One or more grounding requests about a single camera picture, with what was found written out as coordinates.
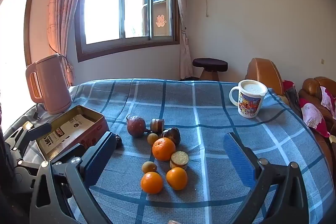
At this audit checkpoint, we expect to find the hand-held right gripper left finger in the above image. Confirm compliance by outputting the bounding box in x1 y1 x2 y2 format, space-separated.
29 131 117 224

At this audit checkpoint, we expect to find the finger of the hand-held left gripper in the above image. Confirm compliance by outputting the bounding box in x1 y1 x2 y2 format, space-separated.
5 122 52 154

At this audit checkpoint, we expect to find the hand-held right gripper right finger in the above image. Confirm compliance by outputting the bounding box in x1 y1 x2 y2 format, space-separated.
223 132 310 224

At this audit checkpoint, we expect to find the red metal tin box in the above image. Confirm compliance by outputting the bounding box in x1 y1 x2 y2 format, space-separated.
36 105 111 163

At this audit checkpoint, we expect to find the purple round radish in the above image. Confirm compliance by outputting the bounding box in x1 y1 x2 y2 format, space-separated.
126 114 151 138

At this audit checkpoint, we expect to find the brown longan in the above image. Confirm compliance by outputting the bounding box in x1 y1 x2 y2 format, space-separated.
147 133 159 146
142 161 157 174

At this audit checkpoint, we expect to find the orange tangerine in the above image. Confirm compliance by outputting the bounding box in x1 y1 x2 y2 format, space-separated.
152 137 176 161
166 167 188 190
141 172 164 194

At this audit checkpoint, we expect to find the dark brown water chestnut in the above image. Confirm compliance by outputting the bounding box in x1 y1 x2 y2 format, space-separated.
161 128 181 146

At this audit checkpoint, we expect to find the printed paper sheet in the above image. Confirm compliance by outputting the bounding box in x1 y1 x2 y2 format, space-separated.
39 114 96 155

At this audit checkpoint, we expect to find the blue plaid tablecloth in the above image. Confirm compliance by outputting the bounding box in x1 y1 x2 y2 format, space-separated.
3 78 328 224

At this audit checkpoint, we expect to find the pink electric kettle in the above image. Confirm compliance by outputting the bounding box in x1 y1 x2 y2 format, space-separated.
25 54 72 115

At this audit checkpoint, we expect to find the white cartoon print mug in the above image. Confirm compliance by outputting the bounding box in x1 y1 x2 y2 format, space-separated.
229 79 268 118

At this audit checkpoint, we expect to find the red cloth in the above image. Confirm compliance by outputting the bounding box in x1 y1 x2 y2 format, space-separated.
283 80 300 110

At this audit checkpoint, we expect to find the pink floral pillow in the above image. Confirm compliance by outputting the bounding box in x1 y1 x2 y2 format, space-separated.
299 97 330 138
320 86 336 119

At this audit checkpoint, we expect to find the dark round stool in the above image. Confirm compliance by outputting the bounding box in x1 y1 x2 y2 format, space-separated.
192 58 228 81

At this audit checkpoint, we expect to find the brown leather sofa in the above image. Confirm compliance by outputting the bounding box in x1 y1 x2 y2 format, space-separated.
299 76 336 161

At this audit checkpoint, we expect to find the wooden framed balcony door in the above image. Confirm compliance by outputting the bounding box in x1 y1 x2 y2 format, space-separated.
0 0 36 125

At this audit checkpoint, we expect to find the pink patterned curtain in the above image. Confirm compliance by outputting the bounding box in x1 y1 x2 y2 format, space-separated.
47 0 95 86

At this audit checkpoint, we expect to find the pale tied curtain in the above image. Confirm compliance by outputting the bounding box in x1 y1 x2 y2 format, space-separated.
172 0 195 80

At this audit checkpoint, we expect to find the sliding glass window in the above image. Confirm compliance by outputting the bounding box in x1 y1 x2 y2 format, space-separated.
75 0 180 62

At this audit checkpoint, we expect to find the black kettle power cord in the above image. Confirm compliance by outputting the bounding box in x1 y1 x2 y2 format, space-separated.
33 103 45 120

